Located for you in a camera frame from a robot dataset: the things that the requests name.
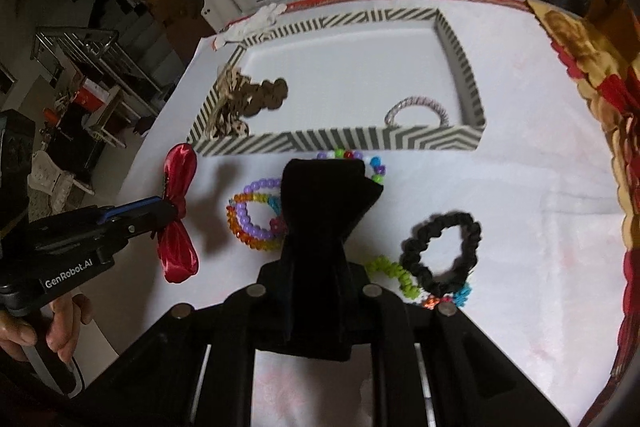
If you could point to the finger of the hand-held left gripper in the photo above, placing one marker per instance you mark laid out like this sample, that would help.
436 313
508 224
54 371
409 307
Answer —
135 207
145 227

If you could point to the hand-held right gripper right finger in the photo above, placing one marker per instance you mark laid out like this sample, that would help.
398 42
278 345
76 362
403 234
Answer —
396 333

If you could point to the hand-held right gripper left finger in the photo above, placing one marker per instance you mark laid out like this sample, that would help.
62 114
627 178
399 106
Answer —
234 328

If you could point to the red satin bow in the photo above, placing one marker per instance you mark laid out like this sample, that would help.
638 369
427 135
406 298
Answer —
177 252

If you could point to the black velvet bow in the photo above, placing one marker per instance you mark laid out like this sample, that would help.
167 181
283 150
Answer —
320 217

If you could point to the striped tray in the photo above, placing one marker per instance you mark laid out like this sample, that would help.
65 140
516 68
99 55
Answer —
350 140

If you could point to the person's left hand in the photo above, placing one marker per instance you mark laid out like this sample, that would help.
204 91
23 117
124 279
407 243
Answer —
65 327

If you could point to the white ornate chair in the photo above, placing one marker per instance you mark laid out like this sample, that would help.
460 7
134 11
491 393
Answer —
52 182

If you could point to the black scrunchie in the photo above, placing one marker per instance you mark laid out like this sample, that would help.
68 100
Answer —
462 237

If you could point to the red box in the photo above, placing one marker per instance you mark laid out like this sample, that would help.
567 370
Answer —
90 96

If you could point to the beige patterned hair accessory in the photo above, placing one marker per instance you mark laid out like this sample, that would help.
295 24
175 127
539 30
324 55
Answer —
225 117

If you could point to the white glove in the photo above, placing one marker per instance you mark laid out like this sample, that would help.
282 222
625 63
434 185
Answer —
250 24

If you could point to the floral red-edged cloth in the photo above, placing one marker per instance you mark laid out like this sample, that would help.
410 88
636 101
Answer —
600 72

